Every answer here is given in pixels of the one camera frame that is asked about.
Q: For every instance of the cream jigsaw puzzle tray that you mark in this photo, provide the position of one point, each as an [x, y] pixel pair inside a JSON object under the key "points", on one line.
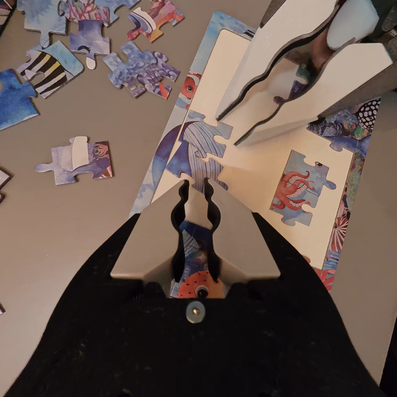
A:
{"points": [[248, 173]]}

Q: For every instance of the octopus puzzle piece with eye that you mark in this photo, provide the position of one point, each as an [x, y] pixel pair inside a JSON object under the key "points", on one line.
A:
{"points": [[310, 173]]}

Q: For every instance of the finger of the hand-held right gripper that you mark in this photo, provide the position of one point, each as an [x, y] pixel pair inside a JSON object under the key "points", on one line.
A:
{"points": [[279, 31], [347, 80]]}

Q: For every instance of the assembled sea urchin puzzle section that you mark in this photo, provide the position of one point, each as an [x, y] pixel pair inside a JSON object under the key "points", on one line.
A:
{"points": [[341, 127]]}

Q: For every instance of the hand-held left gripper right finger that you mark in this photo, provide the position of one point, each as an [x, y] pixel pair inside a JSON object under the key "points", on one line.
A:
{"points": [[245, 248]]}

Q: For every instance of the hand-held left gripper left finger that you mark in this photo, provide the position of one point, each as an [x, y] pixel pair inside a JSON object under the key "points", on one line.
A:
{"points": [[149, 248]]}

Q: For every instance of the scattered loose puzzle pieces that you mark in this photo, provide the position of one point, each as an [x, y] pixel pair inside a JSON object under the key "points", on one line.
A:
{"points": [[139, 71]]}

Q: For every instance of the pale striped whale puzzle piece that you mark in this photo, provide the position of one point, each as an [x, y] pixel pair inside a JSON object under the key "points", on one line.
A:
{"points": [[201, 136]]}

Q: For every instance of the octopus puzzle piece pair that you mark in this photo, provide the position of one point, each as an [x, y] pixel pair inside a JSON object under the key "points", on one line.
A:
{"points": [[294, 211]]}

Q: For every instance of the dark cornered whale puzzle piece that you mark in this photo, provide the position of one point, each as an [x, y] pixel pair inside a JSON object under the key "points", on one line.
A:
{"points": [[192, 170]]}

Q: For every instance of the white banded purple puzzle piece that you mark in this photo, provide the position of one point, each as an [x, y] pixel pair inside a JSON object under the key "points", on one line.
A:
{"points": [[62, 164]]}

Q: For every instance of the person's right hand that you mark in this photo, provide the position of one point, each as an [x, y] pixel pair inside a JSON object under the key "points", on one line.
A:
{"points": [[321, 52]]}

